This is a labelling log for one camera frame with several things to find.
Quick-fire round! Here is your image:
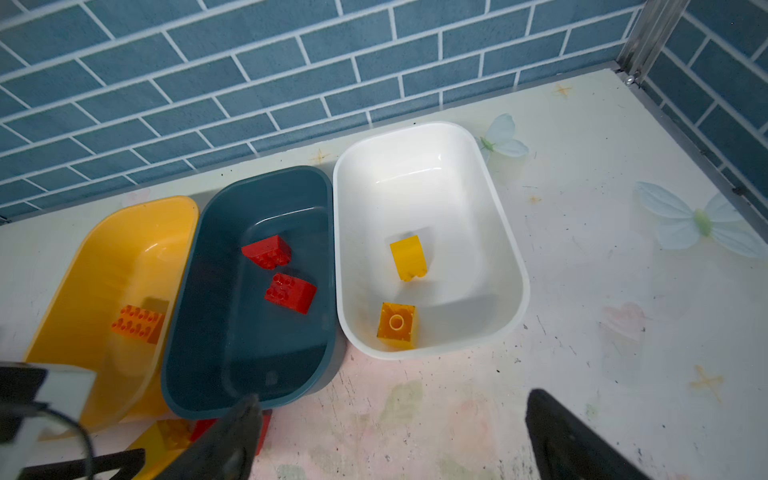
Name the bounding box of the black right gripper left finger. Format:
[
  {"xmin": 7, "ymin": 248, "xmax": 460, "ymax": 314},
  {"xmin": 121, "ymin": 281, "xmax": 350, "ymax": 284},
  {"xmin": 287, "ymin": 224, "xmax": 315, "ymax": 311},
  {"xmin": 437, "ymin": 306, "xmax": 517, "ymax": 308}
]
[{"xmin": 156, "ymin": 394, "xmax": 263, "ymax": 480}]

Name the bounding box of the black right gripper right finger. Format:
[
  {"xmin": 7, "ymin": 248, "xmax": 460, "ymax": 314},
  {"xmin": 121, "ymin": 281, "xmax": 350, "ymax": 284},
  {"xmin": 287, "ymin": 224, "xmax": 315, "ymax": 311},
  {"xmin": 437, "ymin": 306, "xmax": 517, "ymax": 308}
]
[{"xmin": 526, "ymin": 389, "xmax": 647, "ymax": 479}]

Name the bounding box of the orange brick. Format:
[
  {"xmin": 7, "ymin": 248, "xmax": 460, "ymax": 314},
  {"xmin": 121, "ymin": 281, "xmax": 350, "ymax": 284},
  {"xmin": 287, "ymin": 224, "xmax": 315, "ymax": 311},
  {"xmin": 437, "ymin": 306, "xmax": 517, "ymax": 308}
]
[{"xmin": 111, "ymin": 305, "xmax": 165, "ymax": 345}]

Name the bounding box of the red brick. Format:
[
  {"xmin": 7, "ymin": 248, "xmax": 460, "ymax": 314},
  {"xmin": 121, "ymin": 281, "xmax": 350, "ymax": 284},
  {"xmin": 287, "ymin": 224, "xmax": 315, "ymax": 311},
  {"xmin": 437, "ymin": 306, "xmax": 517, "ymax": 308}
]
[{"xmin": 264, "ymin": 273, "xmax": 317, "ymax": 315}]

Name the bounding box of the red two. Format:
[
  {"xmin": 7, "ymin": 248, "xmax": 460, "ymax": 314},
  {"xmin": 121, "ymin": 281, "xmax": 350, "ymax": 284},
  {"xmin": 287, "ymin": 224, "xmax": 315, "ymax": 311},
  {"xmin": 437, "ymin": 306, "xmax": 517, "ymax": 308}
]
[{"xmin": 241, "ymin": 235, "xmax": 292, "ymax": 270}]

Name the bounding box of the yellow cube brick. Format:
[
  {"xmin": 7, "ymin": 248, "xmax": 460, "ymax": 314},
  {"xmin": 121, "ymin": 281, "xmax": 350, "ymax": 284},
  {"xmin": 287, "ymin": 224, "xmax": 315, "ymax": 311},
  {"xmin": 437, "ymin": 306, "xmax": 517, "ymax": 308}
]
[{"xmin": 390, "ymin": 235, "xmax": 428, "ymax": 282}]

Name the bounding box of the teal plastic bin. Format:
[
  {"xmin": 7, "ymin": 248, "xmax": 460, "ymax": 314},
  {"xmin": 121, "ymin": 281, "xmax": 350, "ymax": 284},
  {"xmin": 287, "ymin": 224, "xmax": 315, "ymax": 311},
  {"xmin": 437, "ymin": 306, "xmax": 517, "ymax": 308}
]
[{"xmin": 162, "ymin": 166, "xmax": 347, "ymax": 420}]

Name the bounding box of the yellow plastic bin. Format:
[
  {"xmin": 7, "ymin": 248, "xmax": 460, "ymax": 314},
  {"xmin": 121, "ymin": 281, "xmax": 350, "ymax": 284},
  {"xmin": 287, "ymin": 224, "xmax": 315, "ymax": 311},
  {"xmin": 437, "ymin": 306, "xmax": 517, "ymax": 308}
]
[{"xmin": 23, "ymin": 195, "xmax": 200, "ymax": 442}]

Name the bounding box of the white plastic bin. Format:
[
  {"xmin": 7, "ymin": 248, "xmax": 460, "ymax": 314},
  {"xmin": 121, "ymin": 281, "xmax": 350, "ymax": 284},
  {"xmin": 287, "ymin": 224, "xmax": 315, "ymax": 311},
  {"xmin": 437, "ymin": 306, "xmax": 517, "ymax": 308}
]
[{"xmin": 333, "ymin": 122, "xmax": 530, "ymax": 361}]

